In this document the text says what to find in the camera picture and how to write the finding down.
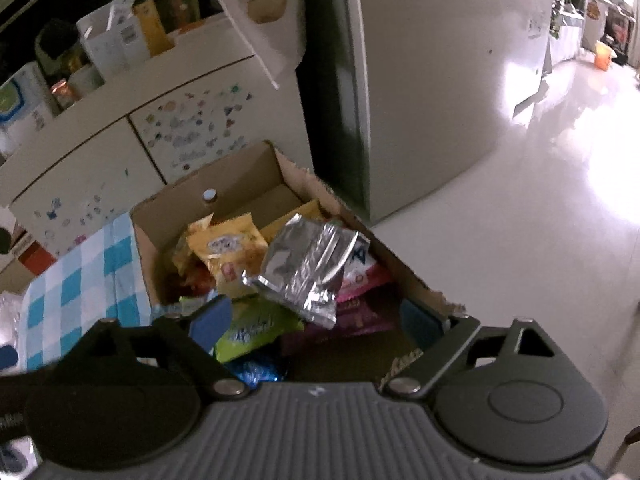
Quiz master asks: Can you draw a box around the grey refrigerator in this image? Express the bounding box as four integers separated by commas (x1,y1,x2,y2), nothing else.
299,0,557,227

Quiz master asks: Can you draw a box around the white and blue snack packet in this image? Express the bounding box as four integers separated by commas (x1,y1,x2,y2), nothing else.
345,240,374,274

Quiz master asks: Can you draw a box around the potted plant poster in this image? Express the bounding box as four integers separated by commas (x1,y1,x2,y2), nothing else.
199,0,307,92

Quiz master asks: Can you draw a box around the pink snack packet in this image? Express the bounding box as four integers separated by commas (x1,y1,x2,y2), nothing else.
335,260,394,306

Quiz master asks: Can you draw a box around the orange bucket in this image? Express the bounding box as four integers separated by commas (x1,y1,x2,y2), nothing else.
592,41,617,72

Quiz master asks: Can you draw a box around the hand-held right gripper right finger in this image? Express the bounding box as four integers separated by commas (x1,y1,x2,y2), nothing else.
387,299,567,401

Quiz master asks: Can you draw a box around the cream cabinet with stickers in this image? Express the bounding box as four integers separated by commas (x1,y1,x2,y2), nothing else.
0,10,314,272

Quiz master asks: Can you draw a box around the yellow box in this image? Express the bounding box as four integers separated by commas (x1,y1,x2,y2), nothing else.
132,0,177,59

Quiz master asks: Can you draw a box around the silver foil snack packet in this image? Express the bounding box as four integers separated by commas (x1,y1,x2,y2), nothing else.
242,212,362,331

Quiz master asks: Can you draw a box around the green snack packet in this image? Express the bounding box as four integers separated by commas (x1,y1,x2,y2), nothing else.
214,296,306,365

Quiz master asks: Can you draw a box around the blue checkered tablecloth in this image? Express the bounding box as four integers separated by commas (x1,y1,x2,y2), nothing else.
22,212,153,374

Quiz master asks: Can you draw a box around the teal wipes pack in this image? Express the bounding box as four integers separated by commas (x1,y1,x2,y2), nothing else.
0,61,57,157

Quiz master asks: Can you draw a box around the cardboard box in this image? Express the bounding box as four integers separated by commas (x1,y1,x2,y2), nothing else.
130,140,468,391

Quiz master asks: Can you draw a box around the white carton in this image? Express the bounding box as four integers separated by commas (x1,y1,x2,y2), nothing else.
76,0,152,82

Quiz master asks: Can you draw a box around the blue foil snack packet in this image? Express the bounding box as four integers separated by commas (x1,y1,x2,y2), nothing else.
230,355,289,389

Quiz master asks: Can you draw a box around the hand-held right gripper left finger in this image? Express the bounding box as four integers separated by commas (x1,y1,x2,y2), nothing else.
75,295,249,402

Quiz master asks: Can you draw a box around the purple snack packet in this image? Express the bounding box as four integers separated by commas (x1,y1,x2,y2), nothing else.
280,300,401,356

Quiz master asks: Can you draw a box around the dark red box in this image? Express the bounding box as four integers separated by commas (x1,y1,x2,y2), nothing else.
159,0,202,32

